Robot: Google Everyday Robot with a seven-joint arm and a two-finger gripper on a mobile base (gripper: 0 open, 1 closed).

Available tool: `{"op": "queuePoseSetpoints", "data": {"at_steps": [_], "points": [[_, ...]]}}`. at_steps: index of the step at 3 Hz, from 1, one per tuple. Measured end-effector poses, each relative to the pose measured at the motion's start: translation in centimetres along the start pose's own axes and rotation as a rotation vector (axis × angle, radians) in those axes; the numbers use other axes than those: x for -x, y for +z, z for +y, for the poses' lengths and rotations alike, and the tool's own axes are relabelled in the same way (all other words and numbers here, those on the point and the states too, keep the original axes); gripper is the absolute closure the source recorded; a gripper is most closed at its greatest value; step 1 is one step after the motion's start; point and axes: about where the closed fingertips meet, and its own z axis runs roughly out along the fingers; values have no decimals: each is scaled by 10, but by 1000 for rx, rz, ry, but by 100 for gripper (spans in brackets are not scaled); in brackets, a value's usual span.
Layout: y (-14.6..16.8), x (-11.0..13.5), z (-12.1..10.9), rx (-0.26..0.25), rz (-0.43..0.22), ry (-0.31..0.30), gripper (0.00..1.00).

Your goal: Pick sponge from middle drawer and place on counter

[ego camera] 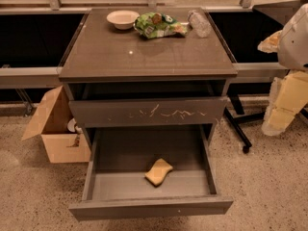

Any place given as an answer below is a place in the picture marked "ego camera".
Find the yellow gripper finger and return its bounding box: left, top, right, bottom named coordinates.
left=262, top=71, right=308, bottom=136
left=257, top=30, right=282, bottom=53

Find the yellow sponge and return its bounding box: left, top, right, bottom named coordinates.
left=144, top=159, right=173, bottom=187

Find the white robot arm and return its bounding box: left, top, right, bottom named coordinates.
left=257, top=4, right=308, bottom=136

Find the open grey middle drawer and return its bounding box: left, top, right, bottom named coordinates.
left=69, top=125, right=233, bottom=220

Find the grey drawer cabinet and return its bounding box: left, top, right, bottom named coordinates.
left=60, top=9, right=237, bottom=143

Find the closed scratched grey drawer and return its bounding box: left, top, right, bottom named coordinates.
left=69, top=97, right=227, bottom=128

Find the black folding table stand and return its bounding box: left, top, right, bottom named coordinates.
left=223, top=94, right=308, bottom=155

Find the clear plastic bottle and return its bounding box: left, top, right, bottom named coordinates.
left=188, top=10, right=211, bottom=38

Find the green chip bag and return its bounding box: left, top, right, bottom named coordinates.
left=134, top=13, right=188, bottom=39

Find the white bowl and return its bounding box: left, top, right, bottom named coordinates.
left=107, top=11, right=140, bottom=30

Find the white cup in box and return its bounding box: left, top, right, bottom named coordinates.
left=67, top=118, right=82, bottom=134

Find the cardboard box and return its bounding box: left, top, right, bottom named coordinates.
left=22, top=87, right=90, bottom=163

